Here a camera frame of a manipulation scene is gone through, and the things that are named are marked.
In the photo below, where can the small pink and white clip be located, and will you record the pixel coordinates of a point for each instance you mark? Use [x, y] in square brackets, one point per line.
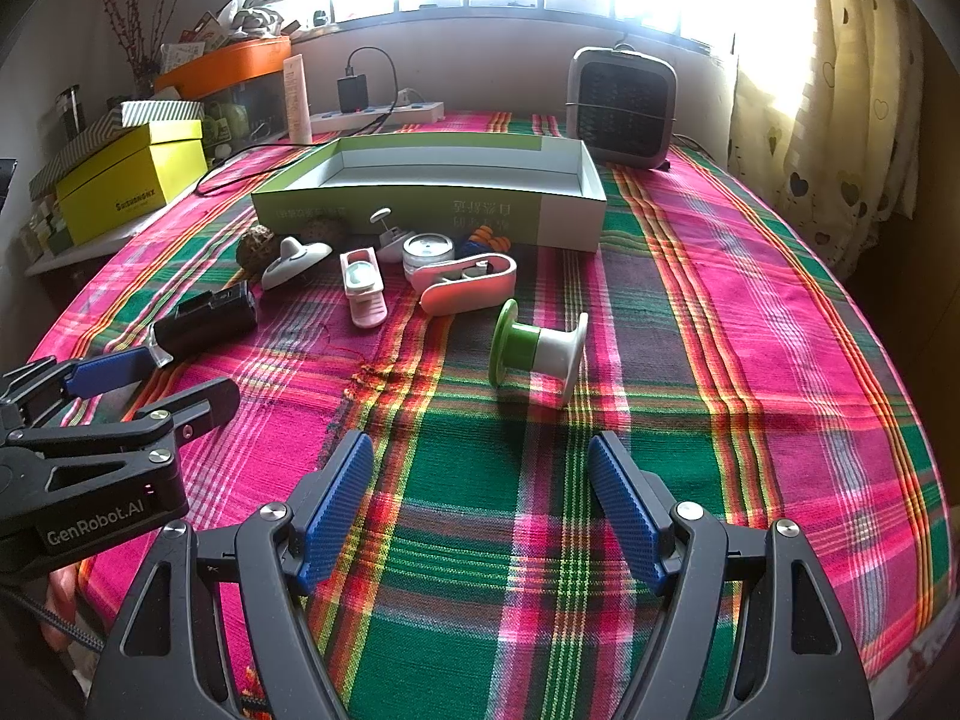
[366, 300]

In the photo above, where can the pale green plant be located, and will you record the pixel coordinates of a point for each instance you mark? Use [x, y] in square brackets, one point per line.
[251, 15]

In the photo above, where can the blue and orange toy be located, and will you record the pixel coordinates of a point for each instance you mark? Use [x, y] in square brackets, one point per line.
[487, 240]

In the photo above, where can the dark glass jar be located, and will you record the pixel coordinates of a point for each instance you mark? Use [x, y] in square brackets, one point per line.
[70, 111]

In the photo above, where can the white round jar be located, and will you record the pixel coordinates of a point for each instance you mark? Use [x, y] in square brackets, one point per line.
[427, 249]

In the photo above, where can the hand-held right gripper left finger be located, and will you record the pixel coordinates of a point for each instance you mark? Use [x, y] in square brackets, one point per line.
[337, 514]

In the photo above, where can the green and white cardboard box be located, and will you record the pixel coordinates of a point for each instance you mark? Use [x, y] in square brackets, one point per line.
[450, 214]

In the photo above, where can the green striped box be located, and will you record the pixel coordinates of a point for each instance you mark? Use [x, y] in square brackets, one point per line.
[161, 111]

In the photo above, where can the black and clear lighter device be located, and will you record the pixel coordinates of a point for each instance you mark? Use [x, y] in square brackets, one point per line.
[214, 319]

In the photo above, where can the black charger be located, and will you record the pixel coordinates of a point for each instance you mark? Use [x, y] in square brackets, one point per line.
[352, 92]

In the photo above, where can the white knob lid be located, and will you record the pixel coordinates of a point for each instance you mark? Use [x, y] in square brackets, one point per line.
[296, 261]

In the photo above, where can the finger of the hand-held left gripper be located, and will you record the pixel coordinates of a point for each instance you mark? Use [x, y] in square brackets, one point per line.
[202, 403]
[105, 373]

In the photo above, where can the pink and green plaid tablecloth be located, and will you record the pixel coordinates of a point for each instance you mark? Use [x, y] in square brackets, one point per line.
[675, 390]

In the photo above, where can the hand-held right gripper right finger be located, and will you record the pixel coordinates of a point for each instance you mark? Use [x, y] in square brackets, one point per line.
[626, 514]

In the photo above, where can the green and white spool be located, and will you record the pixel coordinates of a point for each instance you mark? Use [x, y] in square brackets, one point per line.
[551, 349]

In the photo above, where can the grey desktop heater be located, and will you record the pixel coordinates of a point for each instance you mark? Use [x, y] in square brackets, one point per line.
[622, 105]

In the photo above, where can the heart print curtain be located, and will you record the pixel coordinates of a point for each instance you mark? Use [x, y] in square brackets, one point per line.
[825, 127]

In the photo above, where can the orange box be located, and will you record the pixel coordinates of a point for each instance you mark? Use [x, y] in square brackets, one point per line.
[225, 64]

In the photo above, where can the dried branches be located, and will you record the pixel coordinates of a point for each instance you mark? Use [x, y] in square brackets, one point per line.
[139, 52]

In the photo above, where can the white power strip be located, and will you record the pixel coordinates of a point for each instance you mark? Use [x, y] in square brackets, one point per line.
[397, 114]

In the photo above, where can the long pink and white case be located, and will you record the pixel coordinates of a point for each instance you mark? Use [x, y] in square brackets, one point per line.
[480, 292]

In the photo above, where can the cream tube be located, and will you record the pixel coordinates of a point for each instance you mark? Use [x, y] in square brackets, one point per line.
[298, 101]

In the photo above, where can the white base with ball pin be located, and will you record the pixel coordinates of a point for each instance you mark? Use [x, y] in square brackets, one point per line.
[391, 246]

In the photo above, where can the yellow cardboard box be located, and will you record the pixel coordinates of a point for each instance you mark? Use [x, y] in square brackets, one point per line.
[127, 187]

